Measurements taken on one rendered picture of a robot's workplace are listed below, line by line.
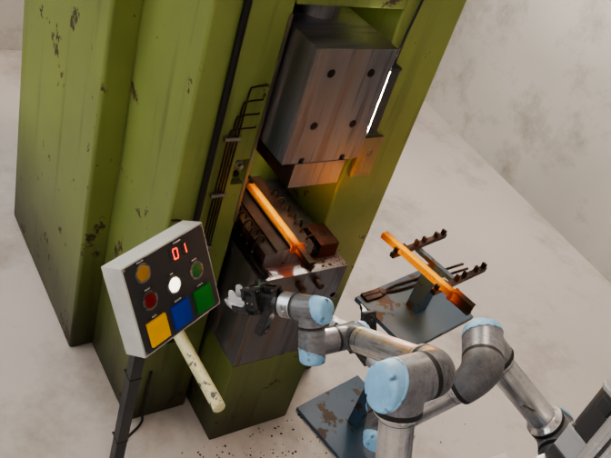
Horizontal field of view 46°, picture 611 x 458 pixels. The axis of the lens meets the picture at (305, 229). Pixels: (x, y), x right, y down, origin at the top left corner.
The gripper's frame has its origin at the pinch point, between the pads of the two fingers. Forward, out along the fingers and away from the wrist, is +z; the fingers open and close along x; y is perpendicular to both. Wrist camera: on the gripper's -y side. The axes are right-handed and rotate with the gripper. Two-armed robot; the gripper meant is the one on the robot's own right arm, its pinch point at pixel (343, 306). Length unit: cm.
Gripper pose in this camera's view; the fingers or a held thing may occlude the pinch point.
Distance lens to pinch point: 240.0
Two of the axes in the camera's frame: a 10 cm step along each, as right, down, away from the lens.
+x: 8.2, -1.3, 5.5
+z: -5.0, -6.3, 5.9
